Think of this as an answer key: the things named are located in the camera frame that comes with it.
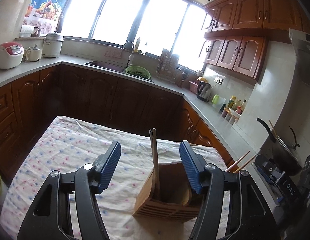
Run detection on wooden upper cabinets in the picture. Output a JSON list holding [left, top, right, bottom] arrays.
[[199, 0, 303, 82]]

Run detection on kitchen window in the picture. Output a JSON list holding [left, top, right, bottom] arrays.
[[58, 0, 213, 75]]

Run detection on hanging dishcloth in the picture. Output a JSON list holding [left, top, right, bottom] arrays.
[[105, 45, 123, 58]]

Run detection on group of condiment bottles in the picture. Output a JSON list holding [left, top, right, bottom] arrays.
[[221, 107, 242, 125]]

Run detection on small white cooker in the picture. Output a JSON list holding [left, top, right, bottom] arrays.
[[25, 44, 43, 62]]

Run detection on pink box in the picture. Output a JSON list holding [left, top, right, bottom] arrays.
[[189, 80, 201, 94]]

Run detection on wooden utensil holder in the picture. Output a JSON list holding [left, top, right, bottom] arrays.
[[132, 142, 204, 222]]

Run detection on green colander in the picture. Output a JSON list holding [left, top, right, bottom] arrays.
[[125, 65, 151, 80]]

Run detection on knife and dish rack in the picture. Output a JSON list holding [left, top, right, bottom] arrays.
[[156, 48, 180, 80]]

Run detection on grey kitchen countertop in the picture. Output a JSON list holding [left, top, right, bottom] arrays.
[[0, 54, 268, 160]]

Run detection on pair of chopsticks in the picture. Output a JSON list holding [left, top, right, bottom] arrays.
[[149, 129, 158, 198]]

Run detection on floral white tablecloth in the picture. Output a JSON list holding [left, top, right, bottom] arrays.
[[0, 116, 232, 240]]

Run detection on white and red rice cooker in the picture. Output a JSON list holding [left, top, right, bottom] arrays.
[[0, 42, 24, 70]]

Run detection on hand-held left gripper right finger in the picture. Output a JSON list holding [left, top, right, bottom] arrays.
[[179, 141, 278, 240]]

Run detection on wooden chopstick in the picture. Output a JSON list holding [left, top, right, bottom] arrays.
[[232, 155, 257, 173], [224, 151, 250, 172]]

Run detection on wooden lower cabinets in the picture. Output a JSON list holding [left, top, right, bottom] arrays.
[[0, 64, 233, 180]]

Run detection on red cap sauce bottle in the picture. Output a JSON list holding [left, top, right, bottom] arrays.
[[236, 99, 247, 115]]

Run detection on fruit and palm poster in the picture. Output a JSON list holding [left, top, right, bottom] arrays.
[[22, 0, 73, 32]]

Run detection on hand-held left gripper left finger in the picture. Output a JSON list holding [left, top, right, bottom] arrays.
[[17, 141, 121, 240]]

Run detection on thin wooden stick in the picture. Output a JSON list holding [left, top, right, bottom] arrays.
[[268, 120, 278, 138]]

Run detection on kitchen sink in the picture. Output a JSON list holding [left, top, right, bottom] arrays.
[[83, 60, 154, 83]]

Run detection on range hood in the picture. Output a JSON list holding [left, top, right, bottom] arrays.
[[289, 29, 310, 93]]

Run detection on black wok with lid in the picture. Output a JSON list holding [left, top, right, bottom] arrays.
[[257, 117, 303, 177]]

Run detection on chrome sink faucet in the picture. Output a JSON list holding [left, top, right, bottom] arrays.
[[121, 41, 135, 68]]

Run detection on scissors holder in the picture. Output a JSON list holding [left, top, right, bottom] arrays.
[[179, 66, 192, 88]]

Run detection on large white rice cooker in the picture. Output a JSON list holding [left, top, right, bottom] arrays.
[[42, 31, 64, 58]]

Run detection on steel electric kettle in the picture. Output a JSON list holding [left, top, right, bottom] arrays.
[[196, 80, 212, 102]]

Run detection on wooden cabinets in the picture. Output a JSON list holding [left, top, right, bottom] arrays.
[[0, 64, 233, 180], [199, 0, 303, 82]]

